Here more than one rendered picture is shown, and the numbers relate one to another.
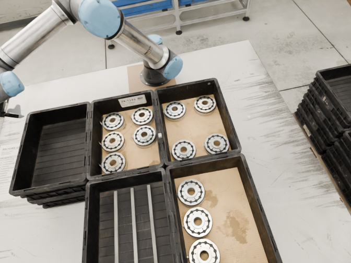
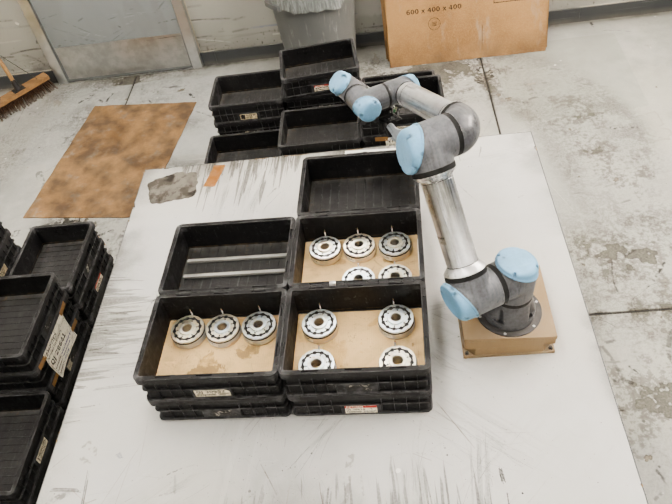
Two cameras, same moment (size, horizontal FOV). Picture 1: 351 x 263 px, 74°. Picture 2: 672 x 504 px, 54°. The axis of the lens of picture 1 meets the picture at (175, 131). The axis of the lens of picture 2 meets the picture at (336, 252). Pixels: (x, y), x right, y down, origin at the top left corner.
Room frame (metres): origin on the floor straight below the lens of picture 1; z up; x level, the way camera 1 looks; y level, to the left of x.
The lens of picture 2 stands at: (0.75, -1.17, 2.37)
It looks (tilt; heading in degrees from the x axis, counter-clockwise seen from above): 46 degrees down; 100
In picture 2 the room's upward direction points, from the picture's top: 11 degrees counter-clockwise
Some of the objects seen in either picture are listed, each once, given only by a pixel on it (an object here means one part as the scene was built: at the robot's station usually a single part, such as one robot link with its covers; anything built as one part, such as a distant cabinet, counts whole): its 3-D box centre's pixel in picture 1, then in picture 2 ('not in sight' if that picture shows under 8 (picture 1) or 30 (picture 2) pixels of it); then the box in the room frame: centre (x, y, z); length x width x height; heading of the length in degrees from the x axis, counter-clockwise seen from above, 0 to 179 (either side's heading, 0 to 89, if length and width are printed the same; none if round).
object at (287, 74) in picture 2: not in sight; (324, 96); (0.29, 1.88, 0.37); 0.42 x 0.34 x 0.46; 2
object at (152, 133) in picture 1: (144, 135); (358, 279); (0.56, 0.14, 0.86); 0.10 x 0.10 x 0.01
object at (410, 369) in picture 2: (193, 118); (354, 328); (0.57, -0.09, 0.92); 0.40 x 0.30 x 0.02; 0
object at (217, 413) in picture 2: not in sight; (227, 365); (0.17, -0.09, 0.76); 0.40 x 0.30 x 0.12; 0
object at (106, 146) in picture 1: (113, 141); (359, 245); (0.56, 0.28, 0.86); 0.10 x 0.10 x 0.01
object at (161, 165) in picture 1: (124, 131); (357, 248); (0.57, 0.21, 0.92); 0.40 x 0.30 x 0.02; 0
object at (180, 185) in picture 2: not in sight; (171, 186); (-0.23, 0.83, 0.71); 0.22 x 0.19 x 0.01; 2
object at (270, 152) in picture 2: not in sight; (249, 167); (-0.09, 1.47, 0.26); 0.40 x 0.30 x 0.23; 2
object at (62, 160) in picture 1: (61, 150); (360, 194); (0.57, 0.51, 0.87); 0.40 x 0.30 x 0.11; 0
